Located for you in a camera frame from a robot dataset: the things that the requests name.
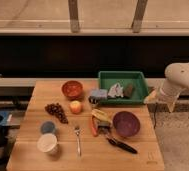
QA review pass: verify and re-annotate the white crumpled cloth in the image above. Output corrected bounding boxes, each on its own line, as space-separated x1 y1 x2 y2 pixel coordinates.
108 83 123 98

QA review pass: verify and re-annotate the orange carrot toy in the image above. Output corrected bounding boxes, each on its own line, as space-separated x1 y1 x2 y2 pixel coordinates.
91 116 98 137

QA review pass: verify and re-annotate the white paper cup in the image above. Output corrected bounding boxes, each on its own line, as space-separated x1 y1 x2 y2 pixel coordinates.
37 133 58 155

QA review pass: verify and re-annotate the blue-grey small cup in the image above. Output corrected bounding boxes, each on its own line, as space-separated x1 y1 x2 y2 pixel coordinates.
40 121 56 134

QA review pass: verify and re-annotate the dark grape bunch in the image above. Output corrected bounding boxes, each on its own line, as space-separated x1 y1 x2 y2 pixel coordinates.
45 103 68 124

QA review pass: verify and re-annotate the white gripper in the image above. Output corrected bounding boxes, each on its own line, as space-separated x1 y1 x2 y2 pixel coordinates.
144 87 181 113

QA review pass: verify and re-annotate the orange bowl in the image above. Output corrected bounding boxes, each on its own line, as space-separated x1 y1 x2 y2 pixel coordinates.
61 80 83 100

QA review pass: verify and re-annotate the silver metal fork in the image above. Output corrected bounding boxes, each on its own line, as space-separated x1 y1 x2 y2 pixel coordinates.
74 125 82 157

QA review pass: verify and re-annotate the black handled knife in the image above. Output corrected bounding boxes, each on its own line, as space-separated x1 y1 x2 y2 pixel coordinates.
105 133 138 154

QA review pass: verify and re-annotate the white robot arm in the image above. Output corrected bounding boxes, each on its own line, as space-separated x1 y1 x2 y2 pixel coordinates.
144 62 189 112

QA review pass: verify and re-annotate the yellow banana toy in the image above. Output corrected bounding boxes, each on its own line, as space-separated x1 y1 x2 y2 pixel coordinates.
91 109 112 123

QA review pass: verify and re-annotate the wooden cutting board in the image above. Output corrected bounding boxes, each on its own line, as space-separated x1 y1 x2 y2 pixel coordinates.
7 80 165 171

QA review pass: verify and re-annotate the brown object in bin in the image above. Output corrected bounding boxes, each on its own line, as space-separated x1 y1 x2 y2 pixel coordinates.
123 83 134 98

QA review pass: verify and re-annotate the yellow-red apple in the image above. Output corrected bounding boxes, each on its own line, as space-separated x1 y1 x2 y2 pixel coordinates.
69 100 82 114

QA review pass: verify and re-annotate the green plastic bin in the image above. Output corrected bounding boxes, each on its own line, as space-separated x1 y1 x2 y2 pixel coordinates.
98 71 149 105

